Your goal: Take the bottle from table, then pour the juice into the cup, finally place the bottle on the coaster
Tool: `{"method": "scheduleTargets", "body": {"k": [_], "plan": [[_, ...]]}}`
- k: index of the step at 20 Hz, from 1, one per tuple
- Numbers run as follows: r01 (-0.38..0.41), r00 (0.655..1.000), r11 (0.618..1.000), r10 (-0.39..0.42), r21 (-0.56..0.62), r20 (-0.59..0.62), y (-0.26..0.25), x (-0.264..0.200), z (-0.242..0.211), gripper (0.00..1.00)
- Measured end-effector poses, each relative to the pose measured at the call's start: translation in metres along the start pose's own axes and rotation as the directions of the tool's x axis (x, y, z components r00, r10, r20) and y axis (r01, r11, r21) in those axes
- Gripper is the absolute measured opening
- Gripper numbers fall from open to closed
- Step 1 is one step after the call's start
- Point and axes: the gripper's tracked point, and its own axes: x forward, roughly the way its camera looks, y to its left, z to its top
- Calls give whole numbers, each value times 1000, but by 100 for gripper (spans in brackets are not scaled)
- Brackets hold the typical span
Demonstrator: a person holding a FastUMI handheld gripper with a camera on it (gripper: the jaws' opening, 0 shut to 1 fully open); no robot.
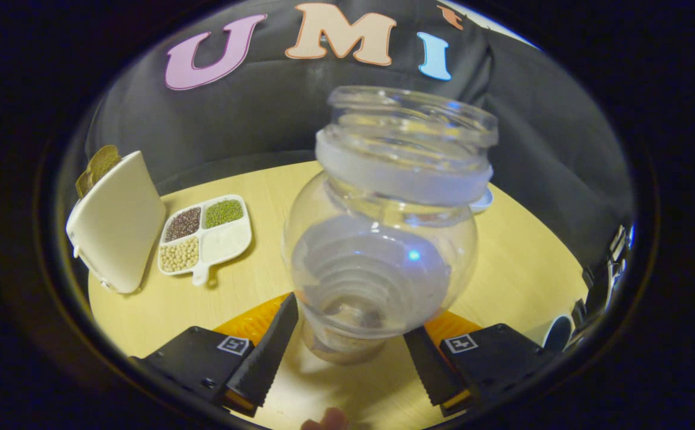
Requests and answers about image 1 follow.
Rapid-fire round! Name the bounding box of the white round object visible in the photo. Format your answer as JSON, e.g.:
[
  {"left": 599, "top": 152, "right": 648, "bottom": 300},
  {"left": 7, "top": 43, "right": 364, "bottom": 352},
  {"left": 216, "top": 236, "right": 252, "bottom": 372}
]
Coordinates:
[{"left": 469, "top": 188, "right": 495, "bottom": 214}]

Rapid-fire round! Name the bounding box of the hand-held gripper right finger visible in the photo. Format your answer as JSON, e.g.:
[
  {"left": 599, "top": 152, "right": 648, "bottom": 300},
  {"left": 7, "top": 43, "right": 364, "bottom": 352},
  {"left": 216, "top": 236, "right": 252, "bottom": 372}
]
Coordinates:
[{"left": 403, "top": 310, "right": 555, "bottom": 418}]

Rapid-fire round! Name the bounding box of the black backdrop cloth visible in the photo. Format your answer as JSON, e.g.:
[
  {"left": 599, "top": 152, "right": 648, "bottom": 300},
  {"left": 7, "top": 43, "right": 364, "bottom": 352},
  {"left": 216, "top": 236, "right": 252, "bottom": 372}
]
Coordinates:
[{"left": 84, "top": 0, "right": 636, "bottom": 271}]

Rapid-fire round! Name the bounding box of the wooden table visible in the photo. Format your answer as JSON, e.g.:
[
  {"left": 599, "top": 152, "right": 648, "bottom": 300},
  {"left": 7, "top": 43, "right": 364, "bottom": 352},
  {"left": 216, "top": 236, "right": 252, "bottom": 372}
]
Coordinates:
[{"left": 87, "top": 160, "right": 590, "bottom": 430}]

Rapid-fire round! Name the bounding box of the dark blue round object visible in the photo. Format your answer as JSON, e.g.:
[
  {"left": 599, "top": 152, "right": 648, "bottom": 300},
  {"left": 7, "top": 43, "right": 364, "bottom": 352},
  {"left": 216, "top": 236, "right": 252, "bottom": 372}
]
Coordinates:
[{"left": 542, "top": 315, "right": 574, "bottom": 354}]

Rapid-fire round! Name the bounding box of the brown bread slice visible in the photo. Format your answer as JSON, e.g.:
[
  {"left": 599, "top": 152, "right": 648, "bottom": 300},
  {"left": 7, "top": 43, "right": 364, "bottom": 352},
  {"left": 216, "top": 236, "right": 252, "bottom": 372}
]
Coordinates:
[{"left": 75, "top": 145, "right": 123, "bottom": 198}]

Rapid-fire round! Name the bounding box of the clear plastic bottle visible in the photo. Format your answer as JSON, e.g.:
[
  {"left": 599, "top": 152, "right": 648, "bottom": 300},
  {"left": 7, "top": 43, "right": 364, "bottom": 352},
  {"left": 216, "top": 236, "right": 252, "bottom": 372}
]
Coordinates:
[{"left": 281, "top": 85, "right": 499, "bottom": 366}]

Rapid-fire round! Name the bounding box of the black metal stand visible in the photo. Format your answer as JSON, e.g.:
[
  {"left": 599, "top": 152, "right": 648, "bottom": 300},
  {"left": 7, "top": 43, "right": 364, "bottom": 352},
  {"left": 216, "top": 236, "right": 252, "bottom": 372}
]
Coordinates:
[{"left": 570, "top": 223, "right": 635, "bottom": 348}]

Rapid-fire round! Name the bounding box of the white toaster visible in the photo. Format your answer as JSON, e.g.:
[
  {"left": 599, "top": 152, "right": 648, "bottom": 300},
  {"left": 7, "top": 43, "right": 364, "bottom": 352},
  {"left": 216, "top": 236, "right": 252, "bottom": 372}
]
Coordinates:
[{"left": 65, "top": 150, "right": 167, "bottom": 294}]

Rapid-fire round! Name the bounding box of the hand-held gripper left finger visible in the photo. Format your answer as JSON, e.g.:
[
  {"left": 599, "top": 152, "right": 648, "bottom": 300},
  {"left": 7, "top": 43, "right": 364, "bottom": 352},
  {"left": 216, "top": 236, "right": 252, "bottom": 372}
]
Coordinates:
[{"left": 129, "top": 292, "right": 300, "bottom": 419}]

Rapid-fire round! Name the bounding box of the white divided tray of grains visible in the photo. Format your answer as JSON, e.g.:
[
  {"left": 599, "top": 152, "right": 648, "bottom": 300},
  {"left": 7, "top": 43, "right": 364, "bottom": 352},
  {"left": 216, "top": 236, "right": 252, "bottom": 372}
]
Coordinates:
[{"left": 157, "top": 194, "right": 253, "bottom": 287}]

